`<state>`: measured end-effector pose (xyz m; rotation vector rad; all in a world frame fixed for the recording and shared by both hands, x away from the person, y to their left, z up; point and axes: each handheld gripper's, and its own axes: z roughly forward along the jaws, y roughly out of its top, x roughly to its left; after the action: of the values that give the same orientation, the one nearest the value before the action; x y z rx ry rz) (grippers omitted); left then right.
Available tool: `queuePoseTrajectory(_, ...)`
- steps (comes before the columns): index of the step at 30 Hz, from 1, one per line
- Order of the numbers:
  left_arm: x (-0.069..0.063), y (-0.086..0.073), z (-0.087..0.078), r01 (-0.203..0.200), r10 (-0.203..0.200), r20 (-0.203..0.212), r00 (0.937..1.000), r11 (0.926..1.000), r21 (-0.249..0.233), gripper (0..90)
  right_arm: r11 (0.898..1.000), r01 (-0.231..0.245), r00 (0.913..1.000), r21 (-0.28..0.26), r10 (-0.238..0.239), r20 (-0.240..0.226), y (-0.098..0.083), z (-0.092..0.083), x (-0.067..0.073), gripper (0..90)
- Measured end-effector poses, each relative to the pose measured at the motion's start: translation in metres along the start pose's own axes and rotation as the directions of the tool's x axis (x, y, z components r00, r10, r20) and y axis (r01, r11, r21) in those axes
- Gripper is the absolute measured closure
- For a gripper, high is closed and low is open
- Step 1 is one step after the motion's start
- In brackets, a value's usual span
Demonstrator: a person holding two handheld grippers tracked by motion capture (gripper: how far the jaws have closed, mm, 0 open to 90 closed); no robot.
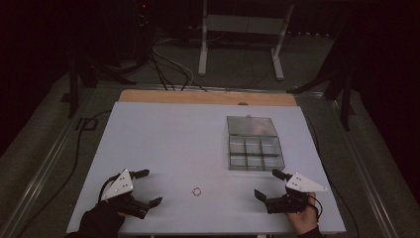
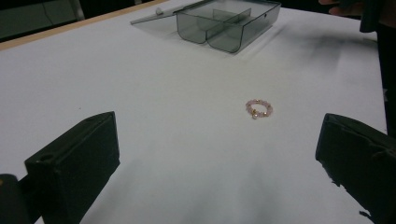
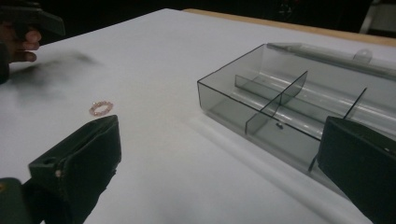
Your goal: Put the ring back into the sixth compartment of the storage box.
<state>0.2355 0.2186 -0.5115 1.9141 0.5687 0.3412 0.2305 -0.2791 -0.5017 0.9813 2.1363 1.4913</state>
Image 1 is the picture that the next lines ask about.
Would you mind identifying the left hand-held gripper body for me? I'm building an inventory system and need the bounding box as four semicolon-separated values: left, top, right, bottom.
98;168;150;220

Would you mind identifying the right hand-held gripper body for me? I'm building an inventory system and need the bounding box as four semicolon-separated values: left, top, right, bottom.
264;172;330;215

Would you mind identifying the clear plastic compartment box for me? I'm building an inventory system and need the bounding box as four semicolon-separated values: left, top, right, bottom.
226;114;286;173

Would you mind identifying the person's right hand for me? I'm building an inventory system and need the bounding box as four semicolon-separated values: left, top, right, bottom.
285;192;321;237

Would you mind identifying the person's left hand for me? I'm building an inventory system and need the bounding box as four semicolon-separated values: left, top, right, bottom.
78;199;127;238

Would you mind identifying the white table cover sheet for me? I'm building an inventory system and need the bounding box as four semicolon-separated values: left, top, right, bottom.
65;101;347;236

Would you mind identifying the wooden table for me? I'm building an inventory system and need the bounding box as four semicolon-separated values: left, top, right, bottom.
118;88;298;107

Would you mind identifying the black tripod stand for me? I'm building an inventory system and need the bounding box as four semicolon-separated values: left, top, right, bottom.
286;63;357;132
59;60;137;119

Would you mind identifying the white metal stand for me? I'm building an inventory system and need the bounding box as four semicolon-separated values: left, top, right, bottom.
197;0;295;81

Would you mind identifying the left hand-held gripper cable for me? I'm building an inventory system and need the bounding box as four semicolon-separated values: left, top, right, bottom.
97;174;122;203

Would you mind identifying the hand-held gripper cable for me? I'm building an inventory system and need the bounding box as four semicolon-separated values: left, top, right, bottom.
97;174;122;203
308;194;324;222

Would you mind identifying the right hand-held gripper cable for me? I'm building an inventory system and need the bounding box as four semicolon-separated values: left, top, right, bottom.
308;194;324;222

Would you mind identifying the thin black floor cable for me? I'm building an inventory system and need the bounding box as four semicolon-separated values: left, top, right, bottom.
305;113;361;238

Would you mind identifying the long black floor cable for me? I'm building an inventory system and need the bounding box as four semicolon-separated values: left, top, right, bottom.
16;109;113;238

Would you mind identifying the metal frame rail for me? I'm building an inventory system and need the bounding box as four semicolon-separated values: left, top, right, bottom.
325;97;402;238
0;86;100;238

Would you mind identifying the bundle of floor cables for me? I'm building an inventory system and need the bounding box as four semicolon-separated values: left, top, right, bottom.
149;38;208;92

